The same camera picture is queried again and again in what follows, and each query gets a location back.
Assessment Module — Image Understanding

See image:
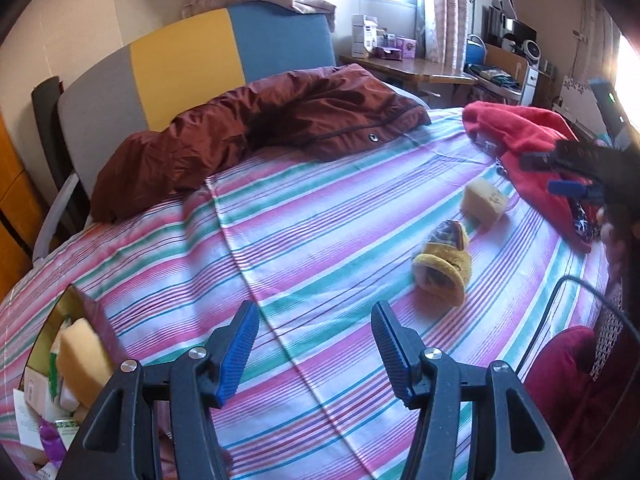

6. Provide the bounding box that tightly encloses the yellow sponge block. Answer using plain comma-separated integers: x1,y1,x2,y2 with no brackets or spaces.
56,318,114,408

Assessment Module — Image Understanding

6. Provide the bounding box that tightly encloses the gold metal tray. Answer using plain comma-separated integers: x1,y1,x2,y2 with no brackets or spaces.
13,285,127,479

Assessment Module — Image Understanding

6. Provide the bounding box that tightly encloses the yellow knitted sock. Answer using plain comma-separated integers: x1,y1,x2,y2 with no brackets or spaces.
412,220,472,308

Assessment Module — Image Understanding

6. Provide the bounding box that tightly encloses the red fleece garment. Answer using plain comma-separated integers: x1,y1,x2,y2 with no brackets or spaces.
462,101,591,254

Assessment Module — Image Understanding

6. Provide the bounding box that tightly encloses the tan sponge in front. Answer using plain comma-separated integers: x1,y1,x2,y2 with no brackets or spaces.
460,178,508,229

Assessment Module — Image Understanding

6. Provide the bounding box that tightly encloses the blue globe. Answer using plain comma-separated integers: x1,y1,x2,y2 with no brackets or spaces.
465,34,487,65

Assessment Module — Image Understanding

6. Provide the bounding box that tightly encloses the striped bed sheet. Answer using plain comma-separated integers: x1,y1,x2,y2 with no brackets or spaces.
1,109,606,479

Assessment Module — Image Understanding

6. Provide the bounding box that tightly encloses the wooden desk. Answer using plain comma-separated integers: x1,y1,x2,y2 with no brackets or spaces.
338,54,477,91

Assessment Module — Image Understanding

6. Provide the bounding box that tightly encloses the purple box on desk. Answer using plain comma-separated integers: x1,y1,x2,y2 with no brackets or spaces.
396,36,416,60

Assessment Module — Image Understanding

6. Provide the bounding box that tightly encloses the white box on desk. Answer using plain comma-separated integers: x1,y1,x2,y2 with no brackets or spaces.
352,14,378,58

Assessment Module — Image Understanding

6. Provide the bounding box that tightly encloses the wooden wardrobe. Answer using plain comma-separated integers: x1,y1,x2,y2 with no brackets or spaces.
0,122,46,298

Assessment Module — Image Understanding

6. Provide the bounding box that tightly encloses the dark red jacket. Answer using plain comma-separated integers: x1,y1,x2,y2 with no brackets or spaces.
91,64,431,222

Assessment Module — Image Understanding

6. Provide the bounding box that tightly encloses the black rolled mat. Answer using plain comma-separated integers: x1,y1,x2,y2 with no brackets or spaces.
30,76,89,231

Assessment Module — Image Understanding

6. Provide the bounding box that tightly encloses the grey yellow blue headboard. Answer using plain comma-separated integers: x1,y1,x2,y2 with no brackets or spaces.
58,2,335,193

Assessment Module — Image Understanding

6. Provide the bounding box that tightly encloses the black cable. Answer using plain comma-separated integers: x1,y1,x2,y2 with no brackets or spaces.
514,274,640,376

